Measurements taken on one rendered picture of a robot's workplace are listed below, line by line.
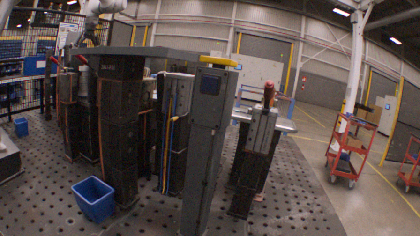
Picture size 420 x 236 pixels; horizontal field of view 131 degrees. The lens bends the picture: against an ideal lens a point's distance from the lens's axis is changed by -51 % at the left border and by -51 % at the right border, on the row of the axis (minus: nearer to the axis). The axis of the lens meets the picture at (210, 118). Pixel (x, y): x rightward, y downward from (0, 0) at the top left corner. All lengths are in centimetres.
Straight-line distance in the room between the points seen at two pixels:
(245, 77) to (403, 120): 670
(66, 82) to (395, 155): 531
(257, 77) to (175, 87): 816
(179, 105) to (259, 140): 24
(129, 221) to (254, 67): 837
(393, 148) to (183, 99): 469
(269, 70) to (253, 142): 824
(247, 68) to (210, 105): 831
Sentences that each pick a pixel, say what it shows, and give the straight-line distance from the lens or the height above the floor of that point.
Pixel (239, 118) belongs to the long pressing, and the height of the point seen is 100.
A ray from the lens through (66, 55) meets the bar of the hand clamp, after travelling 118.
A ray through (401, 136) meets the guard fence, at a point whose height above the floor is 75.
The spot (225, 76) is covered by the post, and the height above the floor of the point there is 113.
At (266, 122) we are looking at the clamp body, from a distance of 50.
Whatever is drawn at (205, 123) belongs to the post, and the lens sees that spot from 36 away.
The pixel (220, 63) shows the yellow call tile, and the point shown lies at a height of 115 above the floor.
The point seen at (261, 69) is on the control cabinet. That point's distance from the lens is 868.
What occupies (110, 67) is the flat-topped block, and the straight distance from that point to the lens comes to 49.
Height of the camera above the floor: 114
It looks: 14 degrees down
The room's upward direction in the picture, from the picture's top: 9 degrees clockwise
